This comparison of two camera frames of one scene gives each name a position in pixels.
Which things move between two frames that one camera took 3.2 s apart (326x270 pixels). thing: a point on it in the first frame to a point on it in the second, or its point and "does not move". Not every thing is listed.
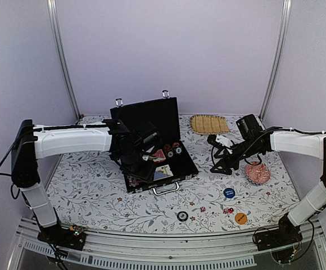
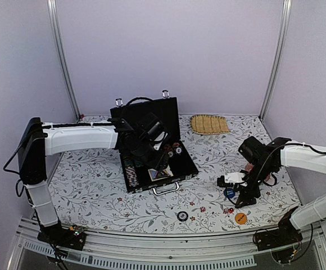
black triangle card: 135,181 to 161,174
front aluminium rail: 222,249 does not move
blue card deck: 162,172 does not move
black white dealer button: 182,216 does not move
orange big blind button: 240,218 does not move
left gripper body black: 132,165 to 148,159
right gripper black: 223,163 to 244,196
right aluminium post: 285,31 does not move
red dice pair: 228,211 does not move
